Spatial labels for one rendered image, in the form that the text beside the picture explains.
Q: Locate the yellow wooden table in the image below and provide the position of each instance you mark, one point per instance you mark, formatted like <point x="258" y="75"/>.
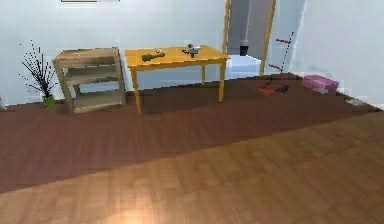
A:
<point x="173" y="58"/>

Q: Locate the dark grey small object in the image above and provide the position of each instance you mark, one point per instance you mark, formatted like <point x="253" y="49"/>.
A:
<point x="191" y="50"/>

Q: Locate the olive brown lumpy object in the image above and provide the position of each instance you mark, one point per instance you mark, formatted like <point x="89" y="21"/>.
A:
<point x="152" y="55"/>

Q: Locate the small black bin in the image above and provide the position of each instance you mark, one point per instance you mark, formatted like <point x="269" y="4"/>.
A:
<point x="244" y="50"/>

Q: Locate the red thin floor stand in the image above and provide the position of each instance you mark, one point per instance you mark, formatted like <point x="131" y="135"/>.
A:
<point x="279" y="69"/>

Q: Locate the pale wooden shelf unit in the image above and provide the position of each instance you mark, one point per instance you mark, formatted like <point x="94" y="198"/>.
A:
<point x="89" y="75"/>

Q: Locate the pink box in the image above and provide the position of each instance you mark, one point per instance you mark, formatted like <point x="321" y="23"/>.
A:
<point x="320" y="83"/>

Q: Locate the dark plant in green pot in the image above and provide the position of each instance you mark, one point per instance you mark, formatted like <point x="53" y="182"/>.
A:
<point x="42" y="77"/>

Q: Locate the wooden door frame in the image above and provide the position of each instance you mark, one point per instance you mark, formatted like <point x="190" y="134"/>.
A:
<point x="267" y="36"/>

